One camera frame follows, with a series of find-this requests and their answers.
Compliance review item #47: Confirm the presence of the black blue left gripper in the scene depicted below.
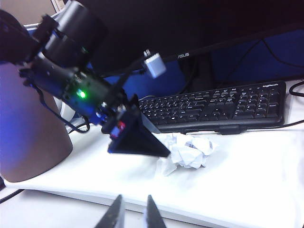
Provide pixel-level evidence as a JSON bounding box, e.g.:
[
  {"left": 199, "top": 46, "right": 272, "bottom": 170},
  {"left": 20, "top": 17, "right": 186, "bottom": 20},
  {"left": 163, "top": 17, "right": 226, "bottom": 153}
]
[{"left": 61, "top": 71, "right": 171, "bottom": 158}]

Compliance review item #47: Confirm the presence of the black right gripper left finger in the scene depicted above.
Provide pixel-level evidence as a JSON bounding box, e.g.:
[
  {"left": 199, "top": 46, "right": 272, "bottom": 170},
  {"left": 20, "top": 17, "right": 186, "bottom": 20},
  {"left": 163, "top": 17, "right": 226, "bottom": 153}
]
[{"left": 95, "top": 194, "right": 125, "bottom": 228}]

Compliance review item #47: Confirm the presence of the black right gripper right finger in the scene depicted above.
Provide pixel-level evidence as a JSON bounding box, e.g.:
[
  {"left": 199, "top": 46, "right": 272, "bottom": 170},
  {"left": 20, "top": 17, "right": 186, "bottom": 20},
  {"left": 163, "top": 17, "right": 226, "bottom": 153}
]
[{"left": 142, "top": 194, "right": 167, "bottom": 228}]

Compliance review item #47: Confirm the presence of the white printed paper ball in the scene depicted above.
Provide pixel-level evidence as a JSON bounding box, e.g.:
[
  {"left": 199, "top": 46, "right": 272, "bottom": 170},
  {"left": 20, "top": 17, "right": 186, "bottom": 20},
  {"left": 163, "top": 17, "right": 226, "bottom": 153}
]
[{"left": 170, "top": 134, "right": 219, "bottom": 170}]

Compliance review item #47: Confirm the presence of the small grey cube adapter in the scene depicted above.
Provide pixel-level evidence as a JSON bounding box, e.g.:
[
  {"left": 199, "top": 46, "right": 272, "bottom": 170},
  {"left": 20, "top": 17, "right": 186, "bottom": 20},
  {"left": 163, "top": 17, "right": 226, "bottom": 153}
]
[{"left": 143, "top": 48, "right": 167, "bottom": 79}]

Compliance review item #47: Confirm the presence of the black Logitech keyboard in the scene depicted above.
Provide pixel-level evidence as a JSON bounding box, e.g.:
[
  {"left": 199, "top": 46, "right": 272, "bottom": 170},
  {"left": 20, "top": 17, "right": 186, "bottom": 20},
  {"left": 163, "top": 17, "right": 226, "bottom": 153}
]
[{"left": 101, "top": 80, "right": 287, "bottom": 134}]

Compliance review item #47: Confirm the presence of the black monitor stand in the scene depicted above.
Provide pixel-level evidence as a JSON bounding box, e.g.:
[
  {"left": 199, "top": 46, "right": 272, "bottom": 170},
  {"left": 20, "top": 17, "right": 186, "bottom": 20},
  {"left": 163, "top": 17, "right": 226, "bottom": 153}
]
[{"left": 181, "top": 51, "right": 214, "bottom": 92}]

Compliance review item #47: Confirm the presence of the black ASUS monitor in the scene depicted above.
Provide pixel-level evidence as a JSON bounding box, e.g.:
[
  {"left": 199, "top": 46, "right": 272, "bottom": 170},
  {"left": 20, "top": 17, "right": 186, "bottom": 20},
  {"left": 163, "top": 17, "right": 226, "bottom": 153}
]
[{"left": 78, "top": 0, "right": 304, "bottom": 78}]

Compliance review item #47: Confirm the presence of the blue office partition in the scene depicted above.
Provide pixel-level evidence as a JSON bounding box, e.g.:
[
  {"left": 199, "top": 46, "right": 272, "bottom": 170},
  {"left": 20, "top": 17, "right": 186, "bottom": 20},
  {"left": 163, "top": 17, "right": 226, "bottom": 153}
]
[{"left": 116, "top": 28, "right": 304, "bottom": 98}]

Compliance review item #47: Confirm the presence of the black camera cable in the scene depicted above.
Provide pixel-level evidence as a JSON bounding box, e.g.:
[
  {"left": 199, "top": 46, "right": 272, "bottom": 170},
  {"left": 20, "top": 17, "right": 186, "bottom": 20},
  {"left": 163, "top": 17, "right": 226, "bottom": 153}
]
[{"left": 101, "top": 56, "right": 149, "bottom": 80}]

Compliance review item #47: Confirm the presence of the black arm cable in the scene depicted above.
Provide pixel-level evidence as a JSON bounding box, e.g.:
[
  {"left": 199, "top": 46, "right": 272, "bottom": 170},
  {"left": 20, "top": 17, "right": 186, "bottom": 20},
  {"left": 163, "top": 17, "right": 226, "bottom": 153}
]
[{"left": 35, "top": 86, "right": 91, "bottom": 133}]

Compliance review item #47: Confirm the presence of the black cable with ferrite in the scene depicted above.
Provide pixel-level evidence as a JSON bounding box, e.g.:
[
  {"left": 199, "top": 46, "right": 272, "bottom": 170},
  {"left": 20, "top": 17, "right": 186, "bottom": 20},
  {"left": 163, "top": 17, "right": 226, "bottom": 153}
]
[{"left": 180, "top": 120, "right": 304, "bottom": 136}]

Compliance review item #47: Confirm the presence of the black cable beside riser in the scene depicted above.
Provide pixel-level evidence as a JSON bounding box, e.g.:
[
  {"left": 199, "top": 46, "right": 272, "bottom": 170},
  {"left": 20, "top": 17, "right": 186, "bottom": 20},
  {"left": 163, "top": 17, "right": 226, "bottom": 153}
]
[{"left": 0, "top": 189, "right": 24, "bottom": 205}]

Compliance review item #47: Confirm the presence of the thin black monitor cable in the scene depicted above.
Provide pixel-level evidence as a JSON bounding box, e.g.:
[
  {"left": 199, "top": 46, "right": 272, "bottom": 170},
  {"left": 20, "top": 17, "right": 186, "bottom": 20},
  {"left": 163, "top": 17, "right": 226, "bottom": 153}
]
[{"left": 220, "top": 39, "right": 304, "bottom": 85}]

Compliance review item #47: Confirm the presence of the thick black cable bundle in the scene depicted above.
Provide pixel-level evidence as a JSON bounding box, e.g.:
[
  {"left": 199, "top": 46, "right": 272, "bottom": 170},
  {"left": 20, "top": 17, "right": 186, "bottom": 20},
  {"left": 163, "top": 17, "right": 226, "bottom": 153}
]
[{"left": 288, "top": 80, "right": 304, "bottom": 97}]

